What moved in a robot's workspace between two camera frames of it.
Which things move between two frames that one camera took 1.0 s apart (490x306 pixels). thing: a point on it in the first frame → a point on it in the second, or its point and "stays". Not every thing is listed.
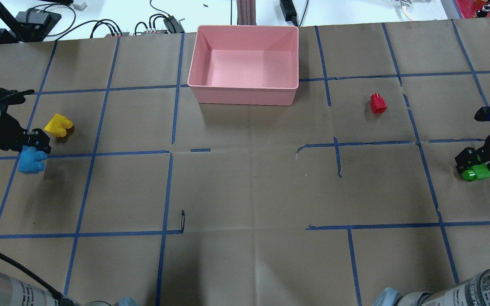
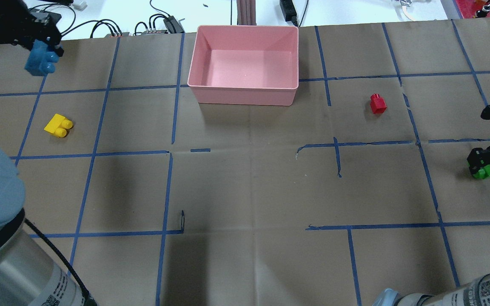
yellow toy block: x=58 y=125 stays
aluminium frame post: x=246 y=12 stays
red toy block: x=378 y=105 stays
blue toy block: x=31 y=161 → x=41 y=60
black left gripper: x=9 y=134 → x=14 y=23
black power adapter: x=289 y=11 stays
